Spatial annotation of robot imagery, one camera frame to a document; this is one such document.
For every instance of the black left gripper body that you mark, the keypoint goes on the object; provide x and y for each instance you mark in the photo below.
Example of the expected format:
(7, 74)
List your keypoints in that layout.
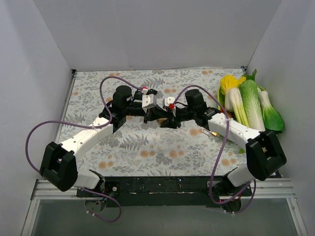
(147, 113)

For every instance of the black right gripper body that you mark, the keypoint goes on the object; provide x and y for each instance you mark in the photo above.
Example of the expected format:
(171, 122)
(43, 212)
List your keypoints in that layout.
(172, 118)

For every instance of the large brass padlock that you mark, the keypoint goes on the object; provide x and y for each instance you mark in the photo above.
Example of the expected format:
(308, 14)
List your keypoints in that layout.
(161, 120)

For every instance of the black-headed key bunch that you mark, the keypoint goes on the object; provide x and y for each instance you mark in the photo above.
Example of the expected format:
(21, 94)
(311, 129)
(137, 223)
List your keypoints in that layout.
(152, 91)

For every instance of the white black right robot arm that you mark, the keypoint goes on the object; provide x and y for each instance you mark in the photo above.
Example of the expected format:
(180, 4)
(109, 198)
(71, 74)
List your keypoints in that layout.
(264, 154)

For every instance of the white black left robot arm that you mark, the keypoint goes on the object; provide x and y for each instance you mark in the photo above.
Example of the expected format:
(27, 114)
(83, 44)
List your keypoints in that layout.
(59, 164)

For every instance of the floral patterned mat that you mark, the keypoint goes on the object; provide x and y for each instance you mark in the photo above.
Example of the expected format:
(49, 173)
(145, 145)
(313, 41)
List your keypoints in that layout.
(145, 149)

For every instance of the small brass padlock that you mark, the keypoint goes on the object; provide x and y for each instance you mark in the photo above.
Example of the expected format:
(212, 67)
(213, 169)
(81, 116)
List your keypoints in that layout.
(209, 133)

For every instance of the green plastic basket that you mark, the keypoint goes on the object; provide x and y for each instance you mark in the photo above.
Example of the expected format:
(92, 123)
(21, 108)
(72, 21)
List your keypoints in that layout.
(221, 98)

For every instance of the green celery stalks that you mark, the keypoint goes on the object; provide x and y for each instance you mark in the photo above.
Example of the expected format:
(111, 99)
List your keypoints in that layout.
(239, 111)

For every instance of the yellow-leaf napa cabbage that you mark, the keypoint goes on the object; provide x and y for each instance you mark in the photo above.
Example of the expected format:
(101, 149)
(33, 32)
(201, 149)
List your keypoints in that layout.
(230, 89)

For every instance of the green napa cabbage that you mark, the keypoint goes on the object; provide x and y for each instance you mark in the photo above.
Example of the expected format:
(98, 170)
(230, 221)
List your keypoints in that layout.
(249, 93)

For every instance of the bok choy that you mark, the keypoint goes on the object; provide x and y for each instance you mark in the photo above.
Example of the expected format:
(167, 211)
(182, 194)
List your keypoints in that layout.
(271, 118)

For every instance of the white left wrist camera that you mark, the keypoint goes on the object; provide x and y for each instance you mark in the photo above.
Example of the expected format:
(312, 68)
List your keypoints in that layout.
(148, 101)

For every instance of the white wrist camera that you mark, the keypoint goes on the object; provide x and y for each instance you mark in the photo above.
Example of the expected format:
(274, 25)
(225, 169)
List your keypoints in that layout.
(169, 103)
(148, 101)

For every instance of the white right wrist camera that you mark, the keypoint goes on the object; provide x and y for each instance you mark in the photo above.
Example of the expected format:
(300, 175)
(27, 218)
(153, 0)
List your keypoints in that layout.
(169, 103)

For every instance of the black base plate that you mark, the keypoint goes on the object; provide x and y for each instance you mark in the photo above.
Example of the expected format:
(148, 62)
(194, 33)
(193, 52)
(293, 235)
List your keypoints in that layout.
(158, 191)

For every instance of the aluminium frame rail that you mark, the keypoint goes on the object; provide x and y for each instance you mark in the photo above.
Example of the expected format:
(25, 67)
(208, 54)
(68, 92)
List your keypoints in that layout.
(273, 211)

